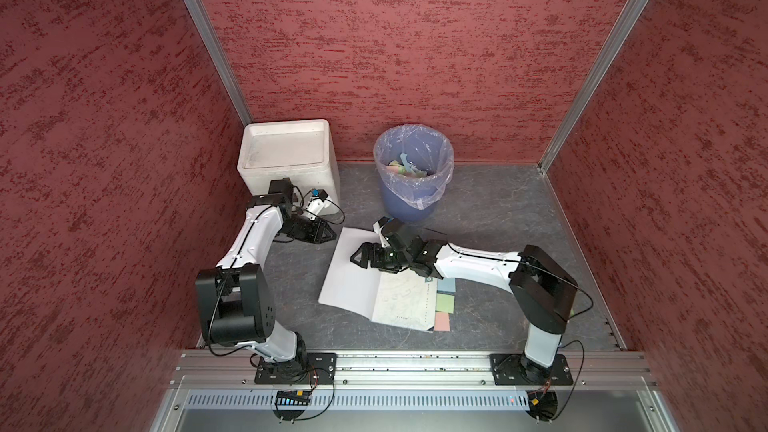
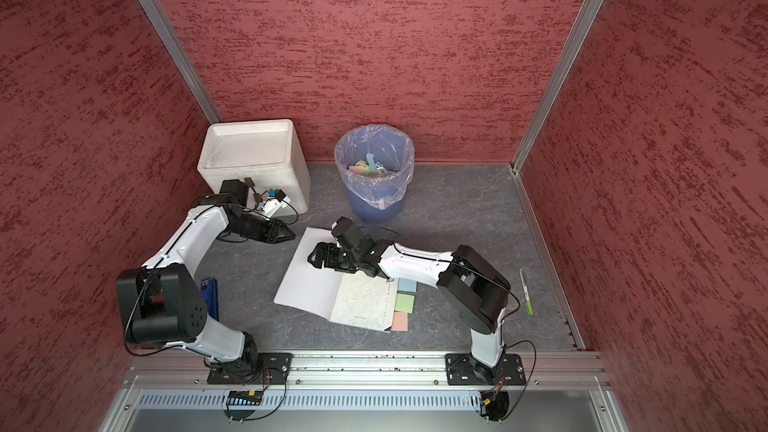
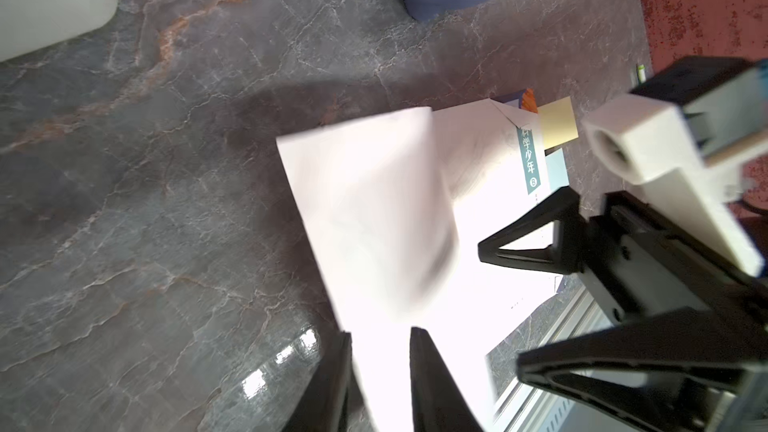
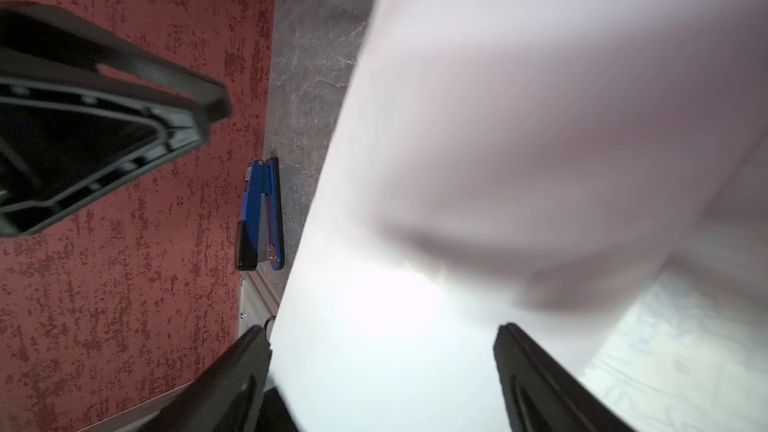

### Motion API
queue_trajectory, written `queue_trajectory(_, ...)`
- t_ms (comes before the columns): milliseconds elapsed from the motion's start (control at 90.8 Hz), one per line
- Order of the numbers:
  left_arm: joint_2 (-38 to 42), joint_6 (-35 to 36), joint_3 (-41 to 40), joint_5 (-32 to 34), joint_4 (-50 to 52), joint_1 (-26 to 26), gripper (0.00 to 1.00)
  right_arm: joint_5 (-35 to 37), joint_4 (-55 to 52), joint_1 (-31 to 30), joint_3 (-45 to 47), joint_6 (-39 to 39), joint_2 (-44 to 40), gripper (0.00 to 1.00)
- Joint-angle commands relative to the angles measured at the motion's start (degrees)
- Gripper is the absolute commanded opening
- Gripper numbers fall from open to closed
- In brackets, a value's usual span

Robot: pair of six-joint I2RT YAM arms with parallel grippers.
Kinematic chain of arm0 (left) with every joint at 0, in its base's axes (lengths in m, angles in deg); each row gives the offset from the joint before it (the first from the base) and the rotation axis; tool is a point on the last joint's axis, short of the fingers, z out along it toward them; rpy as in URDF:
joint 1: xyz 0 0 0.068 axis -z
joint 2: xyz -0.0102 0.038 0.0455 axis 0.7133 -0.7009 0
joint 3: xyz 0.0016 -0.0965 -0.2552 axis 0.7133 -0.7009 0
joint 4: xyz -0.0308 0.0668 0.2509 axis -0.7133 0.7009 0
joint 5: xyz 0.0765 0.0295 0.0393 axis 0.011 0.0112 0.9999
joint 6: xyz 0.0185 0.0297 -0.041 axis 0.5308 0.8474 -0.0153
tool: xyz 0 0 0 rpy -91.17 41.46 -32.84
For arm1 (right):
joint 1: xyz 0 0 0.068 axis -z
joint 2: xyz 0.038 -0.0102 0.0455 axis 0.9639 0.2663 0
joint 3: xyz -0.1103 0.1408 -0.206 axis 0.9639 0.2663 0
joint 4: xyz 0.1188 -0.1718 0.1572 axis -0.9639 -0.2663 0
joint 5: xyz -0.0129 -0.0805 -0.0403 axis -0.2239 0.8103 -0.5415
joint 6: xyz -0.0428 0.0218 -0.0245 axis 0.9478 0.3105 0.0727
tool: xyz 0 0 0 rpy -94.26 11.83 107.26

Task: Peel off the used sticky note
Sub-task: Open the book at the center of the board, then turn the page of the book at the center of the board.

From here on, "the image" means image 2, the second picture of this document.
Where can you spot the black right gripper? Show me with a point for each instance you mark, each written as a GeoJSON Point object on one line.
{"type": "Point", "coordinates": [322, 248]}

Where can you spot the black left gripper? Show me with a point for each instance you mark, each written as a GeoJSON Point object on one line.
{"type": "Point", "coordinates": [271, 234]}

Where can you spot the children's book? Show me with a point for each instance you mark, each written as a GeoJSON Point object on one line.
{"type": "Point", "coordinates": [348, 299]}

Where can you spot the blue sticky note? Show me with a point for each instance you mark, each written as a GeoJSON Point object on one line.
{"type": "Point", "coordinates": [406, 286]}

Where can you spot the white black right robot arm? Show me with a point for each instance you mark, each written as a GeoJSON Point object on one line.
{"type": "Point", "coordinates": [472, 286]}

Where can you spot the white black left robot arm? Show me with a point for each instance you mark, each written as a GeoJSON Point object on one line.
{"type": "Point", "coordinates": [160, 304]}

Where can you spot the green sticky note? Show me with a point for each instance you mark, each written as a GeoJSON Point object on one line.
{"type": "Point", "coordinates": [404, 303]}

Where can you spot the pink sticky note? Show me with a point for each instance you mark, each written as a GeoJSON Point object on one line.
{"type": "Point", "coordinates": [400, 322]}

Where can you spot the discarded sticky notes in bin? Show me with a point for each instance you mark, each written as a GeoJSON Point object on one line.
{"type": "Point", "coordinates": [369, 167]}

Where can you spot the white three-drawer cabinet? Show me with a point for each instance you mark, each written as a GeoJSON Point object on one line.
{"type": "Point", "coordinates": [267, 151]}

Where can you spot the clear plastic bin liner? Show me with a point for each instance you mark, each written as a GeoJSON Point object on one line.
{"type": "Point", "coordinates": [375, 162]}

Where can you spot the blue trash bin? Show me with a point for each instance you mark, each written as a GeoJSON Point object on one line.
{"type": "Point", "coordinates": [375, 192]}

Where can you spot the green white pen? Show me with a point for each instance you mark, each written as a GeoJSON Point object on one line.
{"type": "Point", "coordinates": [527, 298]}

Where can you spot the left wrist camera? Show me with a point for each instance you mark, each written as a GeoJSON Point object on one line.
{"type": "Point", "coordinates": [273, 201]}

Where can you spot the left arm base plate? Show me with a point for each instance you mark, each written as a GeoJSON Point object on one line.
{"type": "Point", "coordinates": [270, 368]}

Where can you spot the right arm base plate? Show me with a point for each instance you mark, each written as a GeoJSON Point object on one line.
{"type": "Point", "coordinates": [464, 370]}

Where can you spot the aluminium front rail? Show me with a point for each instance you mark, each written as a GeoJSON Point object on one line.
{"type": "Point", "coordinates": [381, 370]}

